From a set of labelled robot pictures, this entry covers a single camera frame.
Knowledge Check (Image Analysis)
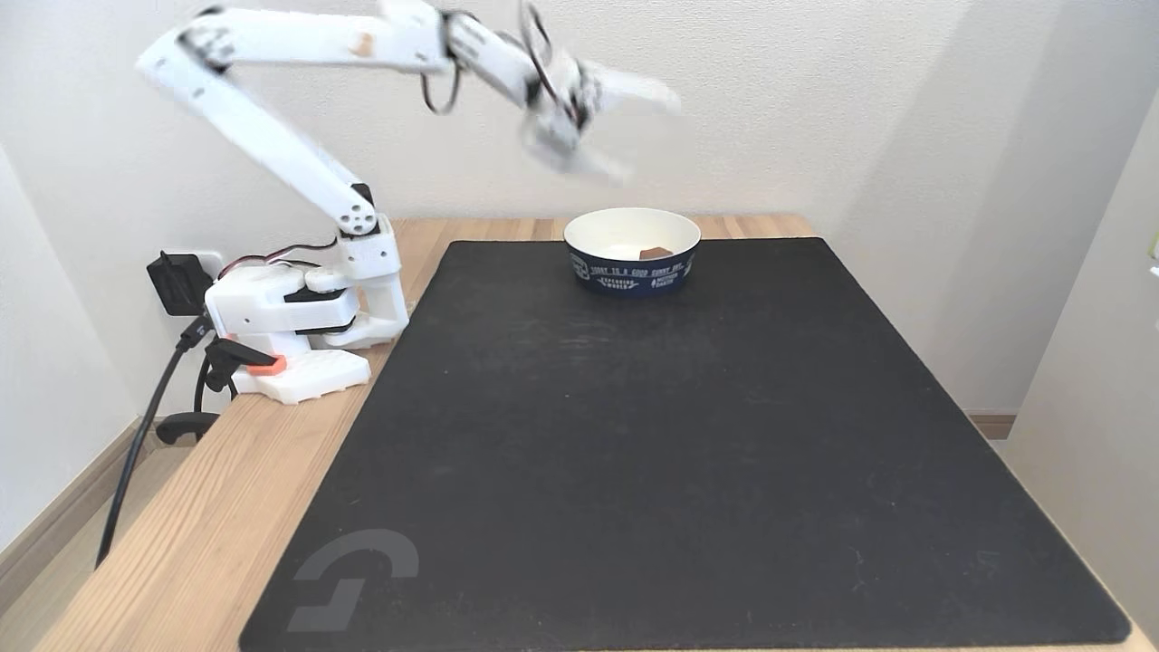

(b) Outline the thick black power cable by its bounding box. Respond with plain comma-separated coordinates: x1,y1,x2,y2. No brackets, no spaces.
94,312,215,571

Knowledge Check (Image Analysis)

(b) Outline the red and black servo cable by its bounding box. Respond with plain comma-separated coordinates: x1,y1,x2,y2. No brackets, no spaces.
420,3,582,124

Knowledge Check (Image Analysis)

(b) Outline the black table mat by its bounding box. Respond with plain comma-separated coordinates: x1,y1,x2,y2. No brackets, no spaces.
240,237,1133,651

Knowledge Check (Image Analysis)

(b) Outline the black clamp with orange pad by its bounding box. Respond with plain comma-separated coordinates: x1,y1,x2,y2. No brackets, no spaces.
156,337,289,446

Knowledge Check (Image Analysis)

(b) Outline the black power adapter plug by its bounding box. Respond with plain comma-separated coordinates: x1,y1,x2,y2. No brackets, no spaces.
147,251,215,317

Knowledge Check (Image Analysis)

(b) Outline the navy and white paper bowl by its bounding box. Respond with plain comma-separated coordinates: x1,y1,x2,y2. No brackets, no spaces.
563,207,703,298

